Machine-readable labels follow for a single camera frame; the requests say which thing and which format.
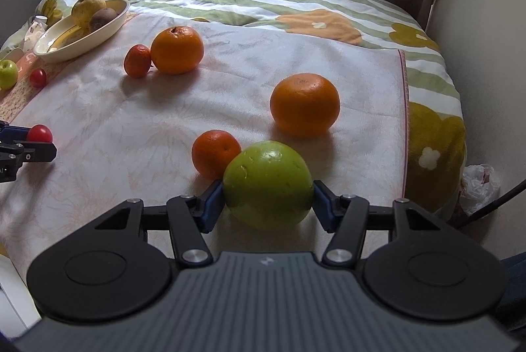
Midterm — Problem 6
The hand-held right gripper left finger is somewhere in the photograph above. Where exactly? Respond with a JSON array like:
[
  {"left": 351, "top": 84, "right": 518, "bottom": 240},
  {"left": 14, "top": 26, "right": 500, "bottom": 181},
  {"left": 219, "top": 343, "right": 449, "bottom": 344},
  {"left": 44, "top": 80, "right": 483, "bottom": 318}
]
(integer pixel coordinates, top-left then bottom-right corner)
[{"left": 94, "top": 179, "right": 226, "bottom": 267}]

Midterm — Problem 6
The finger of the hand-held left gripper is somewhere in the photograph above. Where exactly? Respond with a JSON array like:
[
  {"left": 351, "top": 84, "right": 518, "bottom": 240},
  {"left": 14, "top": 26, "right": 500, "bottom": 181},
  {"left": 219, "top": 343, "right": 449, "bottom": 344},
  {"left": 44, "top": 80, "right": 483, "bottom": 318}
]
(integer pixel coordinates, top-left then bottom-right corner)
[
  {"left": 0, "top": 120, "right": 34, "bottom": 146},
  {"left": 0, "top": 142, "right": 57, "bottom": 168}
]

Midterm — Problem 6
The grey padded headboard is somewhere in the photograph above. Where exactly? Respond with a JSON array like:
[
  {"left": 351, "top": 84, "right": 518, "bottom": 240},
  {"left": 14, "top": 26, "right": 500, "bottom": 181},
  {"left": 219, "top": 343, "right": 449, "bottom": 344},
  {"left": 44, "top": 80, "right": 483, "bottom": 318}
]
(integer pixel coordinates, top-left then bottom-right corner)
[{"left": 0, "top": 0, "right": 89, "bottom": 49}]

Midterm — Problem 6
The cream oval bowl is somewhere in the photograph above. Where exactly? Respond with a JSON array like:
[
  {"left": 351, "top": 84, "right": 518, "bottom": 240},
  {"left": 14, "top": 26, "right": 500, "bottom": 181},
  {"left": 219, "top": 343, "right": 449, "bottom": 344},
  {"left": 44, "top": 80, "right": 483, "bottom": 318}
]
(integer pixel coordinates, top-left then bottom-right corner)
[{"left": 33, "top": 0, "right": 131, "bottom": 63}]

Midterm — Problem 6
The pale pink towel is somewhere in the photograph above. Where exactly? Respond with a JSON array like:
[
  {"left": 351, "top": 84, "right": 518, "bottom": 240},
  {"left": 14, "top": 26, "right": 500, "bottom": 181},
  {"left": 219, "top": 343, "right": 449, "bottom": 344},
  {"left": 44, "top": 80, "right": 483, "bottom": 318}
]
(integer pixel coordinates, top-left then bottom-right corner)
[{"left": 0, "top": 13, "right": 412, "bottom": 283}]

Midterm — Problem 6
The black cable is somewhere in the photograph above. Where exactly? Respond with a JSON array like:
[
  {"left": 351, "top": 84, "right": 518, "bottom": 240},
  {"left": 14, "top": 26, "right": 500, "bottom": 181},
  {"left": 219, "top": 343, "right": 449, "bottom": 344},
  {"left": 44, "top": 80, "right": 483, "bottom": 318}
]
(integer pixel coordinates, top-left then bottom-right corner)
[{"left": 466, "top": 179, "right": 526, "bottom": 221}]

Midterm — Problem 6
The large green pomelo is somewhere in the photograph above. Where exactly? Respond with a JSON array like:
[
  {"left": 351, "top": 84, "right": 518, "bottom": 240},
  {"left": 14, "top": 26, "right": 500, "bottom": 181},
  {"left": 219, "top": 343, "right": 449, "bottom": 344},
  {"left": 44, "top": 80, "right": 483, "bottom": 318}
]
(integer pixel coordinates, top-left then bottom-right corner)
[{"left": 222, "top": 140, "right": 314, "bottom": 231}]

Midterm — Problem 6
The yellow brown apple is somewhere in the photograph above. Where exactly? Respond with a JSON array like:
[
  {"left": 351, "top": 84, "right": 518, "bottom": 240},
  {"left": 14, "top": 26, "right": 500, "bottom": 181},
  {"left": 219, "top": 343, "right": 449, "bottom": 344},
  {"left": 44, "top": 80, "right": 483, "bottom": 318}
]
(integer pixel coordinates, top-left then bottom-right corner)
[{"left": 71, "top": 0, "right": 108, "bottom": 28}]

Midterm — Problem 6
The small green apple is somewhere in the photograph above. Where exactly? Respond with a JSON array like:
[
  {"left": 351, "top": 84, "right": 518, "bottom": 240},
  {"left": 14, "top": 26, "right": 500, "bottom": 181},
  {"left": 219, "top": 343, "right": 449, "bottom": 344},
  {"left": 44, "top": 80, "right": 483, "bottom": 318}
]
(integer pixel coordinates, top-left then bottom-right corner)
[{"left": 0, "top": 59, "right": 19, "bottom": 90}]

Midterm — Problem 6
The brown round kiwi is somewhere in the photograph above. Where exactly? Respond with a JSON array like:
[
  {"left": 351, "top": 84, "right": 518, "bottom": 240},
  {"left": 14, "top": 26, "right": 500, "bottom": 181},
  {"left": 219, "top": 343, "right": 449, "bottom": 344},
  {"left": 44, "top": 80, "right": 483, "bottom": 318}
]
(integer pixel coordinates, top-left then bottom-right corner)
[{"left": 89, "top": 7, "right": 118, "bottom": 33}]

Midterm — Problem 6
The large orange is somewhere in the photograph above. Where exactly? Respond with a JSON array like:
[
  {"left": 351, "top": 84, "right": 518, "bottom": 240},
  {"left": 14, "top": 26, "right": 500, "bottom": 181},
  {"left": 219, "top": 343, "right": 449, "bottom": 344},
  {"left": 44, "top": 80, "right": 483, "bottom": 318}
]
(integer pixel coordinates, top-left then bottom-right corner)
[
  {"left": 150, "top": 26, "right": 205, "bottom": 74},
  {"left": 270, "top": 74, "right": 341, "bottom": 137}
]

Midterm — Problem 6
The white plastic bag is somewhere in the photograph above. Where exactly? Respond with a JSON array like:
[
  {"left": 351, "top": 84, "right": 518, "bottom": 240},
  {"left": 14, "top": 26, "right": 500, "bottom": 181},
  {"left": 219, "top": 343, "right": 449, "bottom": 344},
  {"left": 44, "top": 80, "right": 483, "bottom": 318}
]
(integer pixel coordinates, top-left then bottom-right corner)
[{"left": 460, "top": 164, "right": 502, "bottom": 217}]

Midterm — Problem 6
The white crumpled tube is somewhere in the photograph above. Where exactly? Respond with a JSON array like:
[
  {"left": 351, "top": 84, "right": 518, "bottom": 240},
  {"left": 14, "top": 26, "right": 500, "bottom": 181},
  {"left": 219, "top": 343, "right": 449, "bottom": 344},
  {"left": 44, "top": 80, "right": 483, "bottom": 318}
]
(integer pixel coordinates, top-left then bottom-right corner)
[{"left": 22, "top": 15, "right": 48, "bottom": 51}]

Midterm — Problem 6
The dark blue cloth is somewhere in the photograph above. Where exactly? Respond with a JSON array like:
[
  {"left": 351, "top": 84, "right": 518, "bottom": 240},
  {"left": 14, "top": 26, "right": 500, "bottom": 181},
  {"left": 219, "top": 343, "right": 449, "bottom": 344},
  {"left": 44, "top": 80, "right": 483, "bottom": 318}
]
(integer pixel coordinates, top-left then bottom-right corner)
[{"left": 499, "top": 257, "right": 526, "bottom": 332}]

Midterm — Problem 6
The small tangerine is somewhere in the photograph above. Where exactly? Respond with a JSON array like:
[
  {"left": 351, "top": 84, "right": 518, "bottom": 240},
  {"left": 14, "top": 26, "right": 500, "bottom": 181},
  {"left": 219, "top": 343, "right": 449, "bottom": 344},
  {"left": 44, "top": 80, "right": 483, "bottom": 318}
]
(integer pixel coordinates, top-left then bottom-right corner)
[
  {"left": 124, "top": 44, "right": 153, "bottom": 79},
  {"left": 191, "top": 130, "right": 242, "bottom": 181}
]

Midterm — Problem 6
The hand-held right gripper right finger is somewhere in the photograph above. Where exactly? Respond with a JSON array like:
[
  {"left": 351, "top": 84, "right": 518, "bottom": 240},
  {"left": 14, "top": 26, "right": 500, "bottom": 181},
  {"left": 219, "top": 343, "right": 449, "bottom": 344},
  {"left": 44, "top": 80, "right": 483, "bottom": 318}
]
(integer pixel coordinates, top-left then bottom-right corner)
[{"left": 312, "top": 179, "right": 442, "bottom": 267}]

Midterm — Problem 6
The floral striped quilt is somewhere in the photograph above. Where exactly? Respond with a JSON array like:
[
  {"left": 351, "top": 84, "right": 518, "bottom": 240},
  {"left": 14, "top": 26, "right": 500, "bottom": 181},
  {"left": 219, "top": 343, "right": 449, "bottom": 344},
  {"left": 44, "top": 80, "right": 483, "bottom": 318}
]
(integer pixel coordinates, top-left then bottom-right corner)
[{"left": 0, "top": 0, "right": 467, "bottom": 221}]

